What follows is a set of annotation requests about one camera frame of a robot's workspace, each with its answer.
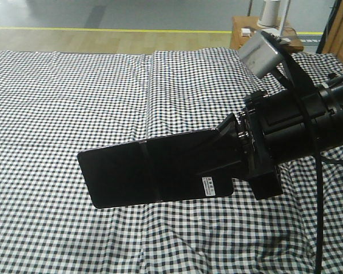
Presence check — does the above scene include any wooden headboard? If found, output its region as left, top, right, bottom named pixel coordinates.
left=321, top=0, right=343, bottom=72

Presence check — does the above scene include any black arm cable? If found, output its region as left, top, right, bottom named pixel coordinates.
left=280, top=48, right=343, bottom=274

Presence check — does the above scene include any white charger adapter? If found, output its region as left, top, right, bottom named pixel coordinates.
left=241, top=27, right=251, bottom=37

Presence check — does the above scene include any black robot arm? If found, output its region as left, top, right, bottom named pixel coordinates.
left=217, top=76, right=343, bottom=200

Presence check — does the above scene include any grey metal pole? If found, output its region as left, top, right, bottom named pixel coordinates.
left=247, top=0, right=253, bottom=17

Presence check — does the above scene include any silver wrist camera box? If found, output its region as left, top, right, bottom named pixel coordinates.
left=238, top=30, right=288, bottom=79

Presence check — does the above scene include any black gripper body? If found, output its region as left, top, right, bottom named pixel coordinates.
left=240, top=90, right=318, bottom=200

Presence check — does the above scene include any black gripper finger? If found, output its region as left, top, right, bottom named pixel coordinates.
left=216, top=113, right=241, bottom=148

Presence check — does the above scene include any wooden nightstand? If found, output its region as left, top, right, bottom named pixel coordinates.
left=230, top=16, right=304, bottom=53

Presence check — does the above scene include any black foldable smartphone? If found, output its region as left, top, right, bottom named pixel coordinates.
left=77, top=128, right=234, bottom=209

